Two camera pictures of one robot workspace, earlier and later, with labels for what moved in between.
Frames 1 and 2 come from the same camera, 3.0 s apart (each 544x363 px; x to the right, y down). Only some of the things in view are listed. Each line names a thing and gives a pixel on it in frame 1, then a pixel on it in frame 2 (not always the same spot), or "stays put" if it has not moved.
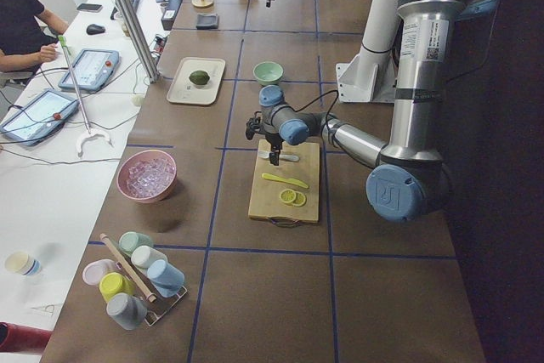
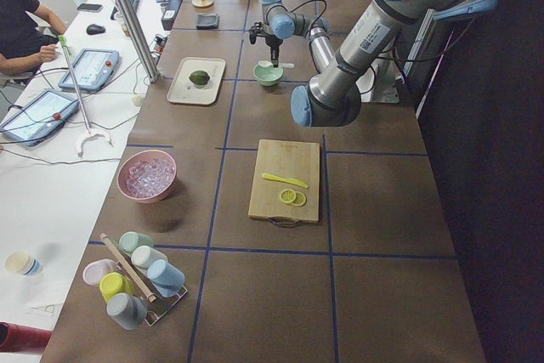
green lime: [199, 77] stays put
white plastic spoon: [264, 154] → [280, 65]
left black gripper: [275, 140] → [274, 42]
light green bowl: [268, 73] stays put
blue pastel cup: [167, 280] stays put
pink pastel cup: [95, 269] stays put
